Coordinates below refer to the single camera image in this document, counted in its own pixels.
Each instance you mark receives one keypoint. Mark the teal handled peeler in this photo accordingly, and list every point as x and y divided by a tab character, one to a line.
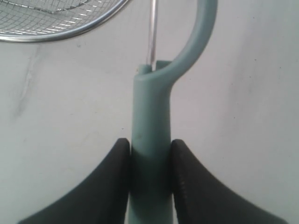
150	200

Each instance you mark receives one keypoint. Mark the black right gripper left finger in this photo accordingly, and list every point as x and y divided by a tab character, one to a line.
101	198

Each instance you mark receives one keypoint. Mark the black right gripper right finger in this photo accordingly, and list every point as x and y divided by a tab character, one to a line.
200	198

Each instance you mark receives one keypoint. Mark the oval wire mesh basket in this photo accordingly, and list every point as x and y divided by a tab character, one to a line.
34	21

